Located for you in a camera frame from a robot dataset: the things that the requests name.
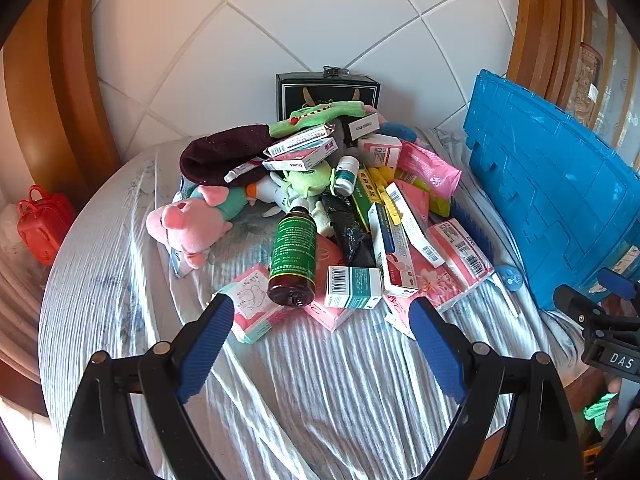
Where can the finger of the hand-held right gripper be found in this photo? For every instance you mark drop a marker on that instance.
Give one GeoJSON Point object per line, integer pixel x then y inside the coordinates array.
{"type": "Point", "coordinates": [617, 282]}
{"type": "Point", "coordinates": [575, 302]}

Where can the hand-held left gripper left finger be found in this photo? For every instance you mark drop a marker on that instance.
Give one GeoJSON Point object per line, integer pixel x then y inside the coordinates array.
{"type": "Point", "coordinates": [207, 345]}

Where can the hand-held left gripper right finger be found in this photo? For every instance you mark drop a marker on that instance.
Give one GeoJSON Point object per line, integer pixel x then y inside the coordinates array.
{"type": "Point", "coordinates": [435, 350]}

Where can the white teal medicine box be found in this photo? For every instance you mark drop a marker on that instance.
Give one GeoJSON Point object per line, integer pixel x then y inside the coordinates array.
{"type": "Point", "coordinates": [357, 287]}

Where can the long white box with barcode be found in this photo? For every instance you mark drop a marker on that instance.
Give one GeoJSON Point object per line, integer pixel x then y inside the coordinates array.
{"type": "Point", "coordinates": [415, 225]}

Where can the brown bottle with green label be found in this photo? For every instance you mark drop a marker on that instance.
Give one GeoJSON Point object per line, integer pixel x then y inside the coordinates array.
{"type": "Point", "coordinates": [292, 250]}

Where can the blue plastic crate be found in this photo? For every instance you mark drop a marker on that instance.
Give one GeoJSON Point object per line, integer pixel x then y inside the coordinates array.
{"type": "Point", "coordinates": [540, 170]}

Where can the yellow toy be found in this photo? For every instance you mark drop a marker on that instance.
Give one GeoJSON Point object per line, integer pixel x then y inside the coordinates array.
{"type": "Point", "coordinates": [382, 177]}

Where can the person's right hand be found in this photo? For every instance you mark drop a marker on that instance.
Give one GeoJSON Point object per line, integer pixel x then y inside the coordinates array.
{"type": "Point", "coordinates": [617, 420]}

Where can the white pink tissue pack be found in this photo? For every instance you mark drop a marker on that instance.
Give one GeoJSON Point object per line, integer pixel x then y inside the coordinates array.
{"type": "Point", "coordinates": [250, 305]}

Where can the long white blue box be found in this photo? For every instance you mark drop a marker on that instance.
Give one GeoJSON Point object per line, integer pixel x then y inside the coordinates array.
{"type": "Point", "coordinates": [395, 260]}

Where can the pink pad pack with barcode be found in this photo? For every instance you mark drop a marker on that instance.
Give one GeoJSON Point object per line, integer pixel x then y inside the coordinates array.
{"type": "Point", "coordinates": [460, 250]}

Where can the pink pig plush teal shirt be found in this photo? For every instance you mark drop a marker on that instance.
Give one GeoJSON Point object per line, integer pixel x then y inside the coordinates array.
{"type": "Point", "coordinates": [185, 225]}

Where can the pink floral tissue pack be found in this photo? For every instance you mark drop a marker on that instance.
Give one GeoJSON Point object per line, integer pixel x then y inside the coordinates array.
{"type": "Point", "coordinates": [327, 255]}

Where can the yellow green pack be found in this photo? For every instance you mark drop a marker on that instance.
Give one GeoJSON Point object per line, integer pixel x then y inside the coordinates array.
{"type": "Point", "coordinates": [435, 200]}

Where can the white plush toy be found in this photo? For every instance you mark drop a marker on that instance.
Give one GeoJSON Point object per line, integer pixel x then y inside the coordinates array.
{"type": "Point", "coordinates": [270, 192]}

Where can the green medicine box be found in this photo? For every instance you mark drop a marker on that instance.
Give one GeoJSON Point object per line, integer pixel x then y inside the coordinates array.
{"type": "Point", "coordinates": [362, 200]}

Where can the white tube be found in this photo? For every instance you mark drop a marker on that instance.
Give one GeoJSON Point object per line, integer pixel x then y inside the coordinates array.
{"type": "Point", "coordinates": [242, 170]}

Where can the bright pink flower pack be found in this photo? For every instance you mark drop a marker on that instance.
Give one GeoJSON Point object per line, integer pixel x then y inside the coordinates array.
{"type": "Point", "coordinates": [430, 165]}

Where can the dark maroon knit hat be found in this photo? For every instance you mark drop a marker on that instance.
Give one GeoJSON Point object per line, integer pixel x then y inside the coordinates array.
{"type": "Point", "coordinates": [220, 152]}

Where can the beige curtain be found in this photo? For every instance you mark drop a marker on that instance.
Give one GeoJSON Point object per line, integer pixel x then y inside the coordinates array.
{"type": "Point", "coordinates": [15, 320]}

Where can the white bottle with green label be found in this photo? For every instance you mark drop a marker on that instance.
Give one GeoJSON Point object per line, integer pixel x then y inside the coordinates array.
{"type": "Point", "coordinates": [346, 175]}

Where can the red handbag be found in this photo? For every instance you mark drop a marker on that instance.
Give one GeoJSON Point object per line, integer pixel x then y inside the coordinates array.
{"type": "Point", "coordinates": [45, 230]}

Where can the white red medicine box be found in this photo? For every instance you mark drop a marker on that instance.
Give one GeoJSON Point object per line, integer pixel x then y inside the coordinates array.
{"type": "Point", "coordinates": [382, 152]}

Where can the pink white box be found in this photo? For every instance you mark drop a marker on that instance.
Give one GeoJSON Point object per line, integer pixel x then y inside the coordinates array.
{"type": "Point", "coordinates": [305, 156]}

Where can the blue plush toy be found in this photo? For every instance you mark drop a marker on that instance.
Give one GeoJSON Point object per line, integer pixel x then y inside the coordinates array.
{"type": "Point", "coordinates": [400, 132]}

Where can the patterned curtain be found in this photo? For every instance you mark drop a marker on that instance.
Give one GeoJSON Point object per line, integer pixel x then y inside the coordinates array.
{"type": "Point", "coordinates": [607, 60]}

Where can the white box with red stripe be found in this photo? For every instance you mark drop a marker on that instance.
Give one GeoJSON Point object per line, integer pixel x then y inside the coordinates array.
{"type": "Point", "coordinates": [300, 141]}

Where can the small white box black print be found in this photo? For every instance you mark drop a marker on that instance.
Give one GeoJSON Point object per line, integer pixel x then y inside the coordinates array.
{"type": "Point", "coordinates": [362, 130]}

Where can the grey plush toy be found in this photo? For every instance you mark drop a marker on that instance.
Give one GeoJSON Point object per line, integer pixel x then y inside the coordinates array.
{"type": "Point", "coordinates": [345, 132]}

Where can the green plush with teeth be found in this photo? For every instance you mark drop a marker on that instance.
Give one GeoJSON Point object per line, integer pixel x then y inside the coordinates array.
{"type": "Point", "coordinates": [320, 112]}

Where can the black gift bag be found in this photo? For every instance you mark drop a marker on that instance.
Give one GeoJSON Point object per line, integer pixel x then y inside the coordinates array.
{"type": "Point", "coordinates": [320, 92]}

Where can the wooden framed white padded headboard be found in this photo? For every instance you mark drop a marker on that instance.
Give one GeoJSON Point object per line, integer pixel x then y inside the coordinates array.
{"type": "Point", "coordinates": [65, 85]}

